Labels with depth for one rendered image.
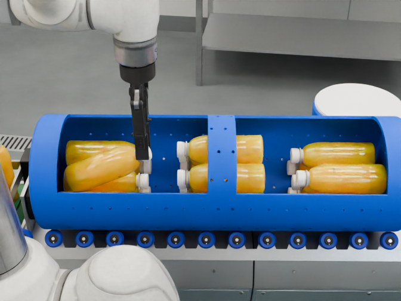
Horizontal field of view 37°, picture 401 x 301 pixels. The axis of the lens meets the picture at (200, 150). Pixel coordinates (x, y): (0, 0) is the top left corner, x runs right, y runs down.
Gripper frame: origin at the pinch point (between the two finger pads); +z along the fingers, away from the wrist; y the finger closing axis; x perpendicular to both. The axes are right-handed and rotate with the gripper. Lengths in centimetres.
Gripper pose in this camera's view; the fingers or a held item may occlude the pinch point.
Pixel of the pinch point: (142, 141)
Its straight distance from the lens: 136.8
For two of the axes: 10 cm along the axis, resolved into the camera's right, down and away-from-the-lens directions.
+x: -10.0, 0.0, 0.1
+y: 0.1, -5.6, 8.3
